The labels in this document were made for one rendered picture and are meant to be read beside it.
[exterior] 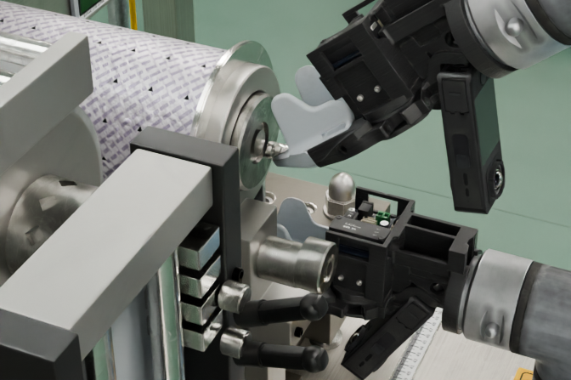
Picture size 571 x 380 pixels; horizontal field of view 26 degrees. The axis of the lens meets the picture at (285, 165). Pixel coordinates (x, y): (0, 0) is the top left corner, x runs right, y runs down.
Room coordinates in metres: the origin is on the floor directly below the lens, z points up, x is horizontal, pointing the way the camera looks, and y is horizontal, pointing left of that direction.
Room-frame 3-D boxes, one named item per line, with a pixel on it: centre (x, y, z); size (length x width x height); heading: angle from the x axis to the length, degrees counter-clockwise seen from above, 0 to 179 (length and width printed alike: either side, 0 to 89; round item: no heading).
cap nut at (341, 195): (0.99, -0.06, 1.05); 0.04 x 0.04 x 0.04
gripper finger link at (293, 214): (0.86, 0.00, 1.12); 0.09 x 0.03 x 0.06; 65
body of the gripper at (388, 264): (0.80, -0.09, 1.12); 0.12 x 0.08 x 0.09; 66
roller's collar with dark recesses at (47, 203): (0.55, 0.11, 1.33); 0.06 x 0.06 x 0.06; 66
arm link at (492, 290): (0.76, -0.17, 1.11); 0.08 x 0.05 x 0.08; 156
